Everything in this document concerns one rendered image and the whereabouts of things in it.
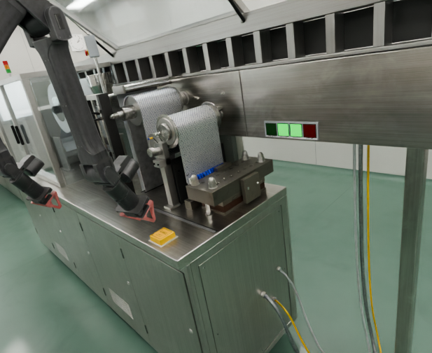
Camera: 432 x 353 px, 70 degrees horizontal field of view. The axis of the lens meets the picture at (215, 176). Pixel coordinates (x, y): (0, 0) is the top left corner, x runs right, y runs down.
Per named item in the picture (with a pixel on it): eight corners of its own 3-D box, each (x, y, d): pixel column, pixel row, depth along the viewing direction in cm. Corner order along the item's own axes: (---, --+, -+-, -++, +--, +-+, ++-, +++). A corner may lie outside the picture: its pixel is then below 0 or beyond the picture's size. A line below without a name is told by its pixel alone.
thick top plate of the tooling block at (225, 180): (187, 198, 131) (185, 185, 129) (247, 167, 156) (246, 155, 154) (214, 206, 120) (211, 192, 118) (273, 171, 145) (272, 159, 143)
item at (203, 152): (186, 183, 135) (178, 142, 128) (223, 164, 150) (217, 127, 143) (187, 183, 135) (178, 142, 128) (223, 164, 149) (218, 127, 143)
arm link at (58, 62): (13, 17, 70) (41, 5, 64) (36, 15, 74) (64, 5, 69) (82, 185, 87) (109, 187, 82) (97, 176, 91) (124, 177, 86)
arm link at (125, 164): (80, 172, 86) (101, 174, 81) (102, 142, 92) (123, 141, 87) (107, 197, 94) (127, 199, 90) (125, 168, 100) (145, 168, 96)
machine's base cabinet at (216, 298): (43, 250, 311) (10, 171, 281) (102, 221, 351) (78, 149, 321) (222, 428, 135) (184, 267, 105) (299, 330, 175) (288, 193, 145)
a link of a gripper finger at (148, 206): (148, 210, 106) (132, 195, 99) (164, 212, 102) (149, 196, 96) (138, 227, 102) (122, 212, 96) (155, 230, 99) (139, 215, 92)
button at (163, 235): (150, 240, 118) (149, 234, 117) (165, 232, 122) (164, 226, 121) (161, 246, 113) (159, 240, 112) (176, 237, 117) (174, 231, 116)
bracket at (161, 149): (163, 209, 143) (148, 145, 132) (173, 203, 147) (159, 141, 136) (169, 211, 139) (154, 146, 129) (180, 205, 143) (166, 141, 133)
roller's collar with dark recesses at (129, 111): (120, 120, 145) (117, 107, 143) (131, 118, 149) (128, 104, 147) (127, 121, 141) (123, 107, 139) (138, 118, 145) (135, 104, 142)
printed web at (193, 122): (145, 191, 166) (120, 96, 148) (178, 176, 180) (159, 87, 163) (192, 206, 139) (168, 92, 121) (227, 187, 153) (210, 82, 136)
